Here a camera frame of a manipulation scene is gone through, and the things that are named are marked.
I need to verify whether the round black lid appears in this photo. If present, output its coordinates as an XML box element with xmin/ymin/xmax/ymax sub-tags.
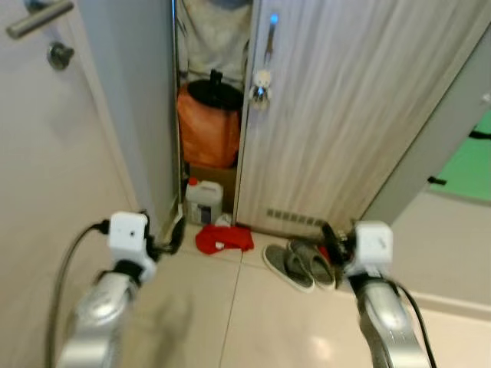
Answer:
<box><xmin>187</xmin><ymin>70</ymin><xmax>243</xmax><ymax>113</ymax></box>

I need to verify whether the grey hanging garment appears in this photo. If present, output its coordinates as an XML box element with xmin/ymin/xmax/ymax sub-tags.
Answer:
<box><xmin>180</xmin><ymin>0</ymin><xmax>255</xmax><ymax>87</ymax></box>

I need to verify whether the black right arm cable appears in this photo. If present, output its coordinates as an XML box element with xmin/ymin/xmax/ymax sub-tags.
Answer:
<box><xmin>390</xmin><ymin>278</ymin><xmax>440</xmax><ymax>368</ymax></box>

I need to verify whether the round silver door lock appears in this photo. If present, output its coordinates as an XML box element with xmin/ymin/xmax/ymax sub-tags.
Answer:
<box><xmin>48</xmin><ymin>42</ymin><xmax>76</xmax><ymax>71</ymax></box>

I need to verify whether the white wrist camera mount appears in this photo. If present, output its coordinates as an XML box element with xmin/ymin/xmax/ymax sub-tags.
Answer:
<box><xmin>107</xmin><ymin>212</ymin><xmax>159</xmax><ymax>266</ymax></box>
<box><xmin>345</xmin><ymin>222</ymin><xmax>395</xmax><ymax>278</ymax></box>

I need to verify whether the light woodgrain cabinet door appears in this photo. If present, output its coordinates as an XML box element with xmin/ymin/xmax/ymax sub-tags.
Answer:
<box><xmin>233</xmin><ymin>0</ymin><xmax>491</xmax><ymax>235</ymax></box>

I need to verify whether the red cloth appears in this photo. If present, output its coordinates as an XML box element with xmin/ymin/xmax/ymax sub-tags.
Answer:
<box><xmin>195</xmin><ymin>224</ymin><xmax>255</xmax><ymax>255</ymax></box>

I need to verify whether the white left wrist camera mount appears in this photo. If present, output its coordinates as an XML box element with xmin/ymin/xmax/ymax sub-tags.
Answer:
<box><xmin>107</xmin><ymin>212</ymin><xmax>159</xmax><ymax>266</ymax></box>

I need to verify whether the brown cardboard box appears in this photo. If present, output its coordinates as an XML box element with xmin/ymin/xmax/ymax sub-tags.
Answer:
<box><xmin>186</xmin><ymin>163</ymin><xmax>238</xmax><ymax>209</ymax></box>

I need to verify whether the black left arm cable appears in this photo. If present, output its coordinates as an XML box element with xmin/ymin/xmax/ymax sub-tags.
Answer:
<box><xmin>44</xmin><ymin>220</ymin><xmax>112</xmax><ymax>368</ymax></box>

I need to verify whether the white room door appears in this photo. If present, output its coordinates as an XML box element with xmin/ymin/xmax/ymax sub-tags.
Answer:
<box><xmin>0</xmin><ymin>0</ymin><xmax>143</xmax><ymax>368</ymax></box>

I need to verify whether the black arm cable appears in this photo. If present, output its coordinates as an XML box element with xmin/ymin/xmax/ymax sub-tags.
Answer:
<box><xmin>390</xmin><ymin>278</ymin><xmax>440</xmax><ymax>368</ymax></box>
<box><xmin>44</xmin><ymin>220</ymin><xmax>112</xmax><ymax>368</ymax></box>

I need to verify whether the grey slipper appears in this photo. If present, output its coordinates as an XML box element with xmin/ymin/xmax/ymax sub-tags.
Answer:
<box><xmin>262</xmin><ymin>243</ymin><xmax>316</xmax><ymax>294</ymax></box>
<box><xmin>289</xmin><ymin>238</ymin><xmax>339</xmax><ymax>291</ymax></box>

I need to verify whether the orange bag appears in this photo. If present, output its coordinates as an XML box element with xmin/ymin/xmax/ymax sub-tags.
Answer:
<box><xmin>177</xmin><ymin>83</ymin><xmax>242</xmax><ymax>170</ymax></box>

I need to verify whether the green wall sheet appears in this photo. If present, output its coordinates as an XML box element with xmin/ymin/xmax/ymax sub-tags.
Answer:
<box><xmin>430</xmin><ymin>107</ymin><xmax>491</xmax><ymax>203</ymax></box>

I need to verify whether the grey cabinet side panel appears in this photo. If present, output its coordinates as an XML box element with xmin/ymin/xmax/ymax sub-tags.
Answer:
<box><xmin>75</xmin><ymin>0</ymin><xmax>183</xmax><ymax>231</ymax></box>

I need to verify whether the white plush toy keychain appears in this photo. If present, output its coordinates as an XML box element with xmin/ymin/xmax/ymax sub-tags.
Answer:
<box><xmin>250</xmin><ymin>69</ymin><xmax>274</xmax><ymax>110</ymax></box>

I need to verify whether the silver door lever handle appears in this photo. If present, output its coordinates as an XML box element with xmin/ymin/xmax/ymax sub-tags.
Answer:
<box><xmin>6</xmin><ymin>0</ymin><xmax>75</xmax><ymax>40</ymax></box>

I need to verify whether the white canister with red cap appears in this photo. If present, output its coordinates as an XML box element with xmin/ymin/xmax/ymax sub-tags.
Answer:
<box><xmin>185</xmin><ymin>177</ymin><xmax>225</xmax><ymax>226</ymax></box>

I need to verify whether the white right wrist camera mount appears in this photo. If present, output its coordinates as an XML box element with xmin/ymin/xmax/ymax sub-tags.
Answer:
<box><xmin>345</xmin><ymin>222</ymin><xmax>395</xmax><ymax>278</ymax></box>

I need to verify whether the silver cabinet door handle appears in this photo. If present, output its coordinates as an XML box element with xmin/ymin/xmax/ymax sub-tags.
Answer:
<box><xmin>265</xmin><ymin>11</ymin><xmax>279</xmax><ymax>64</ymax></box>

